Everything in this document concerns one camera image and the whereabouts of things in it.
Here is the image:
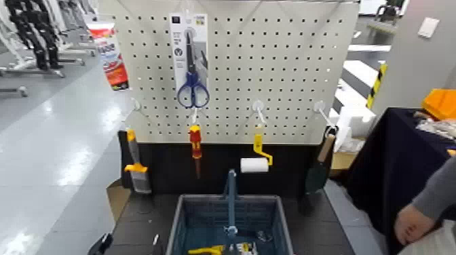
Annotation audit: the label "red glue tube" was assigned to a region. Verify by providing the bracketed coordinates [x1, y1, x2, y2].
[86, 20, 130, 92]

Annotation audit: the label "grey sleeved forearm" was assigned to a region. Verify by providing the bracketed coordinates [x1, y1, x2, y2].
[411, 155, 456, 222]

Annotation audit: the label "blue plastic crate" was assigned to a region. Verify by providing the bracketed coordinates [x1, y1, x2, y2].
[165, 193, 295, 255]

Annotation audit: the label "person's bare hand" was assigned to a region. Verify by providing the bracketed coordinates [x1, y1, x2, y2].
[394, 204, 436, 246]

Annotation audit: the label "brown cardboard flap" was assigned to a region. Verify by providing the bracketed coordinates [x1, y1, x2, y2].
[106, 178, 132, 222]

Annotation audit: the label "yellow tool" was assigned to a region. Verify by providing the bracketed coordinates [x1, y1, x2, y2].
[187, 245, 225, 255]

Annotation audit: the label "black backing panel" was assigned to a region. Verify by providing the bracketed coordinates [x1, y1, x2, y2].
[118, 130, 337, 199]

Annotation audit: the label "small packaged item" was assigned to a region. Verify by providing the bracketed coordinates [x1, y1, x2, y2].
[236, 241, 259, 255]

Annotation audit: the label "red yellow screwdriver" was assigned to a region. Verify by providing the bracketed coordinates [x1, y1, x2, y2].
[188, 124, 203, 180]

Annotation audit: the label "small black item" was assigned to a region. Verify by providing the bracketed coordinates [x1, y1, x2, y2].
[254, 230, 273, 243]

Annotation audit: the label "blue scissors on packaging card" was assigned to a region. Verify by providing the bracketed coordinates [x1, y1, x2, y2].
[169, 13, 211, 109]

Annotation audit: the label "brown cardboard box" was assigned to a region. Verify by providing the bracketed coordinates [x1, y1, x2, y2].
[330, 138, 365, 171]

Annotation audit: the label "grey perforated pegboard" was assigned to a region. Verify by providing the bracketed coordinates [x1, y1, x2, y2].
[113, 0, 360, 145]

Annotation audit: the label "black background robot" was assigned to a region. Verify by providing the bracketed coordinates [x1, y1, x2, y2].
[4, 0, 66, 71]

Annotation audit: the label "white foam blocks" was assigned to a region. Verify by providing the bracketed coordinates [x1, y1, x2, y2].
[328, 79, 377, 151]

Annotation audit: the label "table with dark cloth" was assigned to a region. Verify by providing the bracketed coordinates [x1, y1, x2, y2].
[343, 106, 456, 255]

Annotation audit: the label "clear plastic bags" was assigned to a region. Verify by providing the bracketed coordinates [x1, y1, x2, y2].
[415, 117, 456, 140]

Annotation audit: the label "orange box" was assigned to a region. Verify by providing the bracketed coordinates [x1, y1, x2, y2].
[421, 88, 456, 121]

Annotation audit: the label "black office chair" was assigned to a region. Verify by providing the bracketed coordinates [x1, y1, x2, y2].
[374, 3, 404, 26]

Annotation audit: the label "yellow handled scraper brush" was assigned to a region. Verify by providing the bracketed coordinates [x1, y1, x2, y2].
[123, 129, 153, 195]

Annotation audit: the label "yellow handled white paint roller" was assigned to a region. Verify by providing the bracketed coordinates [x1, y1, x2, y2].
[240, 126, 274, 174]

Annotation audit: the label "wooden handled garden trowel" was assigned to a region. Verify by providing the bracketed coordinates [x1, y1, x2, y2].
[304, 127, 338, 195]

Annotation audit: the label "white metal stand frame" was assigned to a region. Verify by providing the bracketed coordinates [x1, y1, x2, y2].
[50, 0, 98, 67]

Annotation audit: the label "yellow black striped post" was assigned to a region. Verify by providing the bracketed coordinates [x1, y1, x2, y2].
[366, 61, 389, 110]

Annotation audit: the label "white wall switch plate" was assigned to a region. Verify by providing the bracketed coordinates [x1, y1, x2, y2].
[417, 16, 441, 39]

